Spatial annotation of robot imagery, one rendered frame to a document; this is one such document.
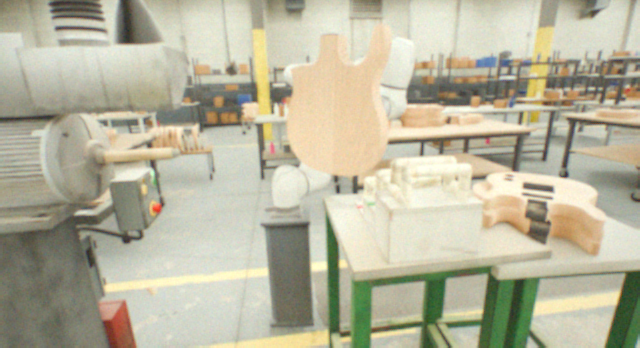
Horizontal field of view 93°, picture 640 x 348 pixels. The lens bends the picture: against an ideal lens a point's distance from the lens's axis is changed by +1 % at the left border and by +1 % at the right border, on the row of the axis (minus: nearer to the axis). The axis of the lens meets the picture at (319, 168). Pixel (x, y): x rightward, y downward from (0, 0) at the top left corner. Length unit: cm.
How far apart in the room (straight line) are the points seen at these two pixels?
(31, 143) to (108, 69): 30
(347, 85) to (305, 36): 1123
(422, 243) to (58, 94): 97
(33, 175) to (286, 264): 125
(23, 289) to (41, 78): 60
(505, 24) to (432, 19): 305
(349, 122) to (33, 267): 95
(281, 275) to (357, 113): 127
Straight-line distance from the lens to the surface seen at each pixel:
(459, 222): 96
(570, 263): 121
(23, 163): 103
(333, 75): 89
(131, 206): 132
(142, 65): 83
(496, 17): 1486
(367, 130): 84
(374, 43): 83
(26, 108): 105
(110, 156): 104
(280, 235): 177
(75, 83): 89
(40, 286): 120
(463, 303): 239
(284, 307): 204
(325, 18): 1226
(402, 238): 91
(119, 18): 105
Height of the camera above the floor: 145
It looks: 16 degrees down
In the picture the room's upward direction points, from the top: 2 degrees counter-clockwise
